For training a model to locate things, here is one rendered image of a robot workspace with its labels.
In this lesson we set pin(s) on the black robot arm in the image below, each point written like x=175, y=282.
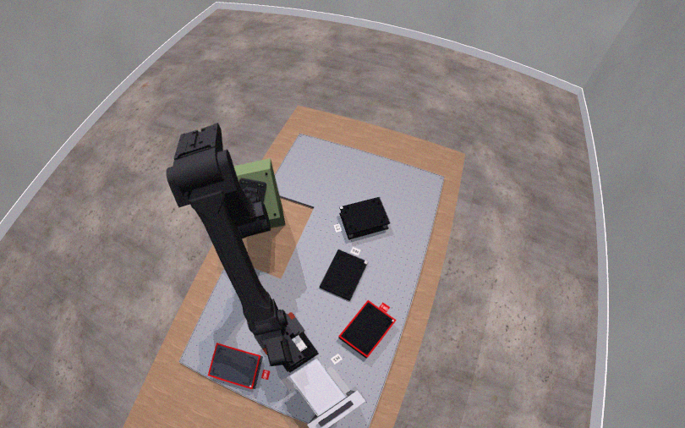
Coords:
x=214, y=167

